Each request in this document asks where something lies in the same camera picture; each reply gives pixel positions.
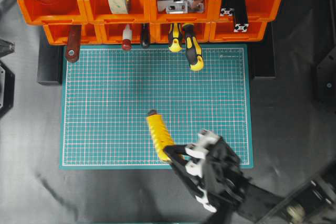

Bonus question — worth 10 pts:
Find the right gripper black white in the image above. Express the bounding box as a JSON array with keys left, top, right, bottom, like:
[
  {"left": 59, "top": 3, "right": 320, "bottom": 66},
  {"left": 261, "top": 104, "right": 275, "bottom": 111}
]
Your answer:
[{"left": 163, "top": 130, "right": 249, "bottom": 213}]

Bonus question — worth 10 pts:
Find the yellow utility cutter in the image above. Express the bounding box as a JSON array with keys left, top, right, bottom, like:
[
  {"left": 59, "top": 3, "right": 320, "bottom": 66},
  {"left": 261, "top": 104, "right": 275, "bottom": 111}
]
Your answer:
[{"left": 146, "top": 110, "right": 175, "bottom": 163}]

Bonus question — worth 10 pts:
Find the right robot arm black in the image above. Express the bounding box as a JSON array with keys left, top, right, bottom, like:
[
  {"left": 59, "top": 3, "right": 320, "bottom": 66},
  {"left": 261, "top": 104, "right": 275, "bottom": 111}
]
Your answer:
[{"left": 163, "top": 130, "right": 335, "bottom": 223}]

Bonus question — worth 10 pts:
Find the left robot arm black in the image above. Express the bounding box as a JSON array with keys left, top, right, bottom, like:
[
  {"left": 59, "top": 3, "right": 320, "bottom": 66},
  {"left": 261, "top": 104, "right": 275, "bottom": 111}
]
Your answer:
[{"left": 1, "top": 39, "right": 15, "bottom": 118}]

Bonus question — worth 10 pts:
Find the orange container rack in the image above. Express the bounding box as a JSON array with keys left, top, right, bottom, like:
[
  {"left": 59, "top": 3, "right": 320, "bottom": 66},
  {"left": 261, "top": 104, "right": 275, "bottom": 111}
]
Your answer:
[{"left": 17, "top": 0, "right": 281, "bottom": 45}]

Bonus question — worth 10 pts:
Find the green cutting mat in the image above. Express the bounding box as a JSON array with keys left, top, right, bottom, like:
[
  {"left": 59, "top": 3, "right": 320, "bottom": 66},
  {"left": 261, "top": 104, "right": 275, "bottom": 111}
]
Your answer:
[{"left": 59, "top": 44, "right": 254, "bottom": 170}]

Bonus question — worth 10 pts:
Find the yellow black screwdriver right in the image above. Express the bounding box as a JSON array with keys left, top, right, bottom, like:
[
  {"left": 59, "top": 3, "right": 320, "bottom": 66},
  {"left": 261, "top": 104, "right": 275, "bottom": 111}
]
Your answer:
[{"left": 182, "top": 23, "right": 204, "bottom": 71}]

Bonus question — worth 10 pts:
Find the yellow black screwdriver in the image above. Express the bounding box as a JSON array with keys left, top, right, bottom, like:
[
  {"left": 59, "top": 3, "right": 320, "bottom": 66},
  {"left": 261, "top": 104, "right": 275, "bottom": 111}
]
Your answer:
[
  {"left": 182, "top": 23, "right": 204, "bottom": 71},
  {"left": 168, "top": 23, "right": 183, "bottom": 52}
]

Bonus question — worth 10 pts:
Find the yellow black screwdriver left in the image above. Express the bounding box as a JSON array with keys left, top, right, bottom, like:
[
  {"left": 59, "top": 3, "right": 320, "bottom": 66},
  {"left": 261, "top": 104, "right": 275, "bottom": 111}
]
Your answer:
[{"left": 168, "top": 23, "right": 183, "bottom": 52}]

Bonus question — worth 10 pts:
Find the black pen tool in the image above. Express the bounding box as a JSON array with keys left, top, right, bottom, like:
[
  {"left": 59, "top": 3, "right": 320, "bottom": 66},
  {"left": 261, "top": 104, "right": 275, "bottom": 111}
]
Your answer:
[{"left": 140, "top": 23, "right": 150, "bottom": 49}]

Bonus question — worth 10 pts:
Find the black aluminium extrusion long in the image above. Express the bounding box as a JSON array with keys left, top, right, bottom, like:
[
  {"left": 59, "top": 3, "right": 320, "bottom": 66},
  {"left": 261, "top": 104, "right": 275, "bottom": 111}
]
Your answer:
[{"left": 230, "top": 0, "right": 249, "bottom": 33}]

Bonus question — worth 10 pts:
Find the brown wooden tool handle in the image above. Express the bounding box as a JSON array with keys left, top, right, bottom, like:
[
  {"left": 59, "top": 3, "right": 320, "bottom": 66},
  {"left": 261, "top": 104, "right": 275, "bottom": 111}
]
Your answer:
[{"left": 65, "top": 25, "right": 81, "bottom": 63}]

